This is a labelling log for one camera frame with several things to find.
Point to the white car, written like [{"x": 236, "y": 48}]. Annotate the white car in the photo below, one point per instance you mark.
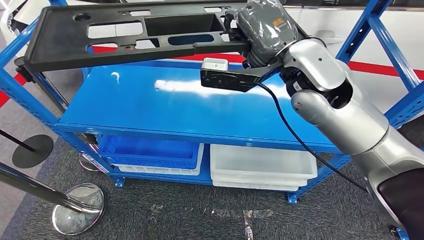
[{"x": 364, "y": 39}]

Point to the blue plastic bin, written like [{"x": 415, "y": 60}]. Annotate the blue plastic bin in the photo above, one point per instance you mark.
[{"x": 149, "y": 149}]

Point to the blue metal shelf rack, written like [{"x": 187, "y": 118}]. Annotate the blue metal shelf rack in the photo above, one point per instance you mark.
[{"x": 165, "y": 106}]

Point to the clear floor tape mark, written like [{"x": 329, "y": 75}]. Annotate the clear floor tape mark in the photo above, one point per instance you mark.
[{"x": 248, "y": 228}]

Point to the red barrier belt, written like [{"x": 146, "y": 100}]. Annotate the red barrier belt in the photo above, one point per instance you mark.
[
  {"x": 381, "y": 69},
  {"x": 10, "y": 92}
]

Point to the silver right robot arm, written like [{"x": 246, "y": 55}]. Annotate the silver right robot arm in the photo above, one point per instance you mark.
[{"x": 348, "y": 122}]

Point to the chrome stanchion post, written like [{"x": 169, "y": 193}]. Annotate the chrome stanchion post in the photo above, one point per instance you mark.
[
  {"x": 79, "y": 212},
  {"x": 87, "y": 164}
]

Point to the white plastic bin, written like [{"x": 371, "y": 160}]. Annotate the white plastic bin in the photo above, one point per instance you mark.
[{"x": 159, "y": 170}]

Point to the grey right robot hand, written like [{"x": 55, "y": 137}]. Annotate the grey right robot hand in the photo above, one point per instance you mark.
[{"x": 265, "y": 26}]

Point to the black plastic car part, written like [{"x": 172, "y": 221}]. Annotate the black plastic car part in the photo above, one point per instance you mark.
[{"x": 53, "y": 43}]

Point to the black stanchion post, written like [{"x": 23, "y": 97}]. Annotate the black stanchion post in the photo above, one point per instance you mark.
[{"x": 33, "y": 152}]

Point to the clear plastic bin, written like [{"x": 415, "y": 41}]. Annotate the clear plastic bin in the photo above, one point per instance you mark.
[
  {"x": 261, "y": 162},
  {"x": 251, "y": 188},
  {"x": 258, "y": 183}
]

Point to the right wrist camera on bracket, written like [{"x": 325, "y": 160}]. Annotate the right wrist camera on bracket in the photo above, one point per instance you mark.
[{"x": 225, "y": 79}]

